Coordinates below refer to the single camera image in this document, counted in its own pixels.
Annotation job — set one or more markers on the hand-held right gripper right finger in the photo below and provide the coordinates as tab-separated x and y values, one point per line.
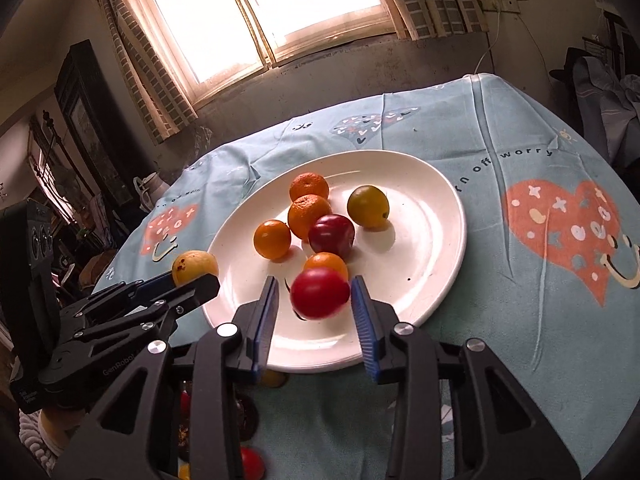
362	320

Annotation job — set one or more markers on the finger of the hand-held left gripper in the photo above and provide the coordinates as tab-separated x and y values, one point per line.
147	287
197	290

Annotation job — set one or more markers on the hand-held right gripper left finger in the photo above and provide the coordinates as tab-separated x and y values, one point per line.
267	320

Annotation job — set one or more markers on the spotted yellow fruit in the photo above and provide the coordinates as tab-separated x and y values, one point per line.
192	266

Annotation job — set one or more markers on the large red tomato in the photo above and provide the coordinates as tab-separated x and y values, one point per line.
320	294

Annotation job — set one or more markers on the white round plate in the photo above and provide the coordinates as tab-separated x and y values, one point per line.
420	240

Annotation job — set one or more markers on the person's left forearm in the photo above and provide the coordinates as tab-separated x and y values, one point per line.
37	435

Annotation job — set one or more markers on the dark red plum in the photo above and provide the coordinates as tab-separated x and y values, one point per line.
331	235

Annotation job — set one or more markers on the white pitcher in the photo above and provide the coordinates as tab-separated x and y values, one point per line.
150	192

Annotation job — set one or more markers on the orange mandarin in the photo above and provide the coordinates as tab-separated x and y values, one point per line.
309	186
308	215

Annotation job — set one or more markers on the yellow-green plum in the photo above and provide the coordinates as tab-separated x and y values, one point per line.
368	206

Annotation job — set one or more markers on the dark framed picture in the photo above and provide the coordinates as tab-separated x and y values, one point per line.
90	130

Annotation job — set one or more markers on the window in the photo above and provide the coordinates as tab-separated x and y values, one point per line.
250	15

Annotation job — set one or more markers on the pile of clothes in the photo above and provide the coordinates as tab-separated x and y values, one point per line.
600	105

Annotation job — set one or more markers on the white wall power strip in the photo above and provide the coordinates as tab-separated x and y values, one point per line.
497	2

